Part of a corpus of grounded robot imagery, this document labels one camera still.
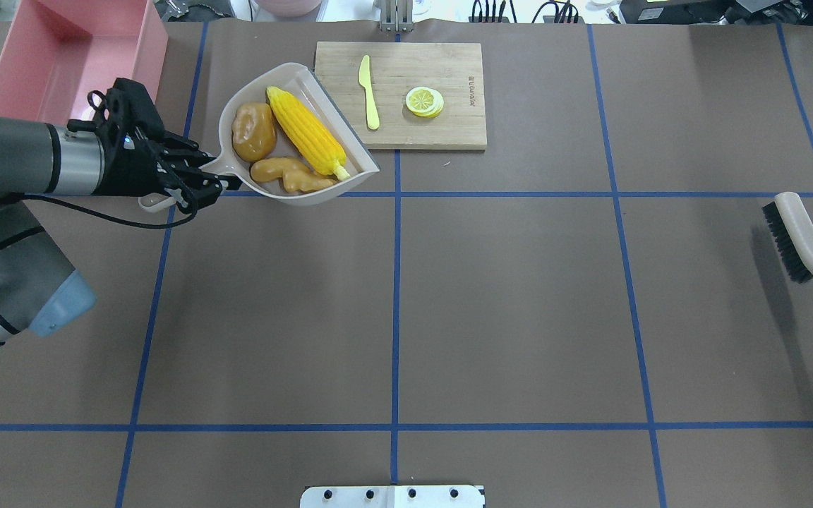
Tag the yellow toy knife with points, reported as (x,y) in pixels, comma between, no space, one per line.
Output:
(366,82)

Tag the yellow lemon slice toy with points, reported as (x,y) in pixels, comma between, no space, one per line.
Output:
(424,102)

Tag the orange toy potato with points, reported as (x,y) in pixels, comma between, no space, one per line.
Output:
(253,131)

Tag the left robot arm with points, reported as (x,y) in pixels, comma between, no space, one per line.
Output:
(40,289)

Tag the beige brush with black bristles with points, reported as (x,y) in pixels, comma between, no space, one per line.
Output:
(791,230)

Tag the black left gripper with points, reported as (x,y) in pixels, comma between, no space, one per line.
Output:
(126,169)

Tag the orange toy ginger root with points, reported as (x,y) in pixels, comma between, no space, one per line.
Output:
(294,175)

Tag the yellow toy corn cob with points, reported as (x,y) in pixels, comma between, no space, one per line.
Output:
(309,135)

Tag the wooden cutting board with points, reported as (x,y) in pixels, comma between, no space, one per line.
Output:
(453,70)

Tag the pink plastic bin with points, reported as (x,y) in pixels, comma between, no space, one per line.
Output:
(56,52)

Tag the beige plastic dustpan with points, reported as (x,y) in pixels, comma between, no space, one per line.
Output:
(299,80)

